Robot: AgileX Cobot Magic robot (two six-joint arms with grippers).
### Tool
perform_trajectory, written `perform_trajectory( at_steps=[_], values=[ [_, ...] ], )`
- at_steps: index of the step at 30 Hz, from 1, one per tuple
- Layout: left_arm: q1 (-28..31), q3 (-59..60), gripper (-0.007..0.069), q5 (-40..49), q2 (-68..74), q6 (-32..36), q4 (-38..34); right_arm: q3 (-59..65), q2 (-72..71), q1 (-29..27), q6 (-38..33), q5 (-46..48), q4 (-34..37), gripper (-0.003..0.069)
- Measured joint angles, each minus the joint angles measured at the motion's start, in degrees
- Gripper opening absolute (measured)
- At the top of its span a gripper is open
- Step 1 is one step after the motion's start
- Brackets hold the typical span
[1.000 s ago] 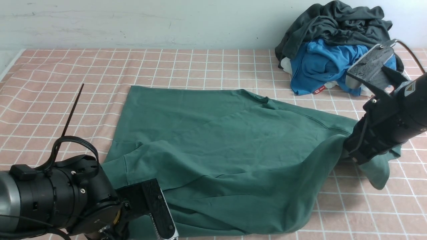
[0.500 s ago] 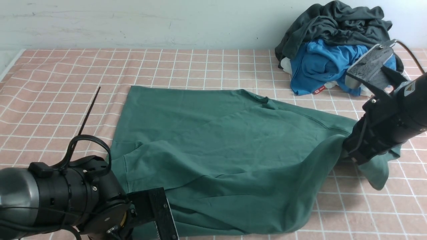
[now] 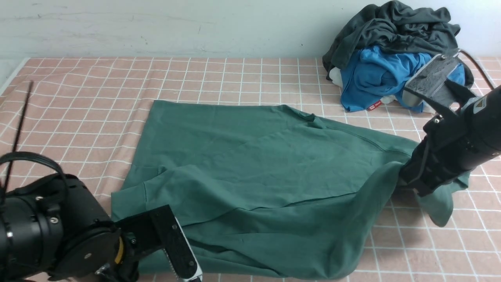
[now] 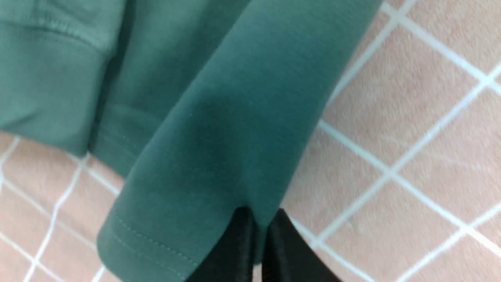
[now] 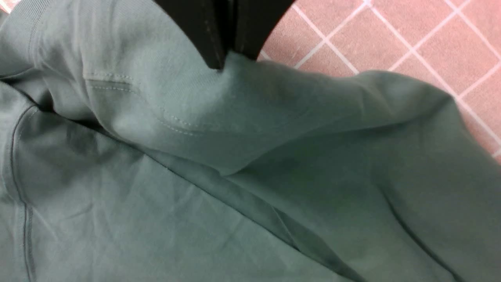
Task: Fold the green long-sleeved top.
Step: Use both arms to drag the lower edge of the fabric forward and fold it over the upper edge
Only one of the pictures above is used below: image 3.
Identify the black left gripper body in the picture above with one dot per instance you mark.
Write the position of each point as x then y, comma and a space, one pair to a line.
138, 239

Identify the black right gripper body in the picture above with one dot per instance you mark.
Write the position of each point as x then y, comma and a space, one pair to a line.
453, 146

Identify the green long-sleeve top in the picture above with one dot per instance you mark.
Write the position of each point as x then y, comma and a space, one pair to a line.
267, 191

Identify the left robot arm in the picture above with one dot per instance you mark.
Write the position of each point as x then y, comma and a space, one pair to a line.
57, 227

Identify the blue garment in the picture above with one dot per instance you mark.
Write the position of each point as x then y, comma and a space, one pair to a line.
372, 74

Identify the pink checkered tablecloth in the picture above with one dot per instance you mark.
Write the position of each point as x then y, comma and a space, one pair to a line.
87, 114

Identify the dark grey garment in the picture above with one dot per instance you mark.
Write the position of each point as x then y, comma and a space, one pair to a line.
396, 28

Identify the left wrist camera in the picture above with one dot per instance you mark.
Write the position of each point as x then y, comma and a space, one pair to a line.
176, 247

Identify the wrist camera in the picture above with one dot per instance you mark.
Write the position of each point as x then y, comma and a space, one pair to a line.
176, 247
427, 86

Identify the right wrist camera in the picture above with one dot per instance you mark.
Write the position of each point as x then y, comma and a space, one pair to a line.
427, 86

